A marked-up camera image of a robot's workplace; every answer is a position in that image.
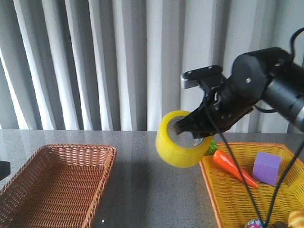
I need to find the dark brown toy piece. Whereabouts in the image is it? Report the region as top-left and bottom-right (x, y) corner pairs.
(273, 221), (288, 228)

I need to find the orange toy carrot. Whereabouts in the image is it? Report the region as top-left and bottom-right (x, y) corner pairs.
(205, 140), (258, 188)

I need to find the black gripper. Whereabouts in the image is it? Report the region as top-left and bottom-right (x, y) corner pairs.
(175, 79), (257, 139)

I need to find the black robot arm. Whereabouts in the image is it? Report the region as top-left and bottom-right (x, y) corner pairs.
(0, 161), (11, 181)
(174, 47), (304, 138)

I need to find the colourful patterned ball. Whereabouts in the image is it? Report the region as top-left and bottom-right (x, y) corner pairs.
(244, 219), (264, 228)

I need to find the grey pleated curtain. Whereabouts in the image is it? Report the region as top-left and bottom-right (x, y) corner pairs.
(0, 0), (304, 131)

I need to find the purple foam cube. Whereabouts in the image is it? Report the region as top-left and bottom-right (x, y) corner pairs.
(252, 152), (282, 186)

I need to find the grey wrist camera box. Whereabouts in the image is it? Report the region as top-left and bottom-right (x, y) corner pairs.
(180, 65), (226, 90)

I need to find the brown wicker basket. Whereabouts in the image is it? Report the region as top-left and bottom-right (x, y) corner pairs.
(0, 144), (117, 228)

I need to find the black cable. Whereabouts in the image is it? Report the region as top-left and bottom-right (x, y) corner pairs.
(204, 27), (304, 228)

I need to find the toy bread roll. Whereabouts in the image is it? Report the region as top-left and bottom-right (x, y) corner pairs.
(288, 209), (304, 228)

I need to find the yellow wicker basket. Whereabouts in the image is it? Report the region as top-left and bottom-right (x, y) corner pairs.
(200, 142), (304, 228)

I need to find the yellow tape roll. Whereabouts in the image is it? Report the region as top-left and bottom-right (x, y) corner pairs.
(155, 110), (212, 168)

